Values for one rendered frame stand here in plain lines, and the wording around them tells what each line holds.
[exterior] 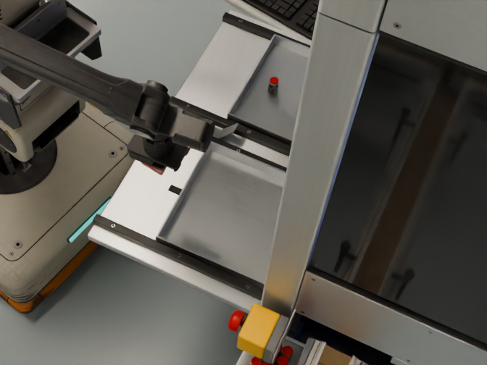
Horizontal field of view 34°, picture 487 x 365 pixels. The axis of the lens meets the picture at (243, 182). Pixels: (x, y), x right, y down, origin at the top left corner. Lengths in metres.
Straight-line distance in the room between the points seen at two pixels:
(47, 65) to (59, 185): 1.28
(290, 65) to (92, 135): 0.84
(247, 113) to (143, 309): 0.94
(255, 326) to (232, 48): 0.77
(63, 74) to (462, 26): 0.65
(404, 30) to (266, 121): 1.07
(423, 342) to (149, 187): 0.70
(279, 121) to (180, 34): 1.35
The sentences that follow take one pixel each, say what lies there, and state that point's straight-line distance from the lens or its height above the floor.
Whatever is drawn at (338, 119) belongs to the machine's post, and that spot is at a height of 1.64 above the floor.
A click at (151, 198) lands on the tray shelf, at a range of 1.74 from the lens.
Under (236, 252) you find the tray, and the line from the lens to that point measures 1.68.
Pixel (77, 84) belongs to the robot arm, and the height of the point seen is 1.42.
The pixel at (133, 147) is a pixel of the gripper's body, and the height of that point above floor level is 1.17.
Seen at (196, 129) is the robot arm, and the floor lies 1.29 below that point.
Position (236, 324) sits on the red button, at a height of 1.01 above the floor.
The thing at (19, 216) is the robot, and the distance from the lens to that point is 2.44.
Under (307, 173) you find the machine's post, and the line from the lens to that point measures 1.06.
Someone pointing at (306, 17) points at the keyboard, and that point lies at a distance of 2.12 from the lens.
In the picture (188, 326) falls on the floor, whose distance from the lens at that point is 2.55.
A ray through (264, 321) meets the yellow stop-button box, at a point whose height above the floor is 1.03.
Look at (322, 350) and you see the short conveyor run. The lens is 1.53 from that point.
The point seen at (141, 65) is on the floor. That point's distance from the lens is 3.05.
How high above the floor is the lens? 2.41
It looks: 61 degrees down
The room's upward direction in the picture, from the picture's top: 6 degrees clockwise
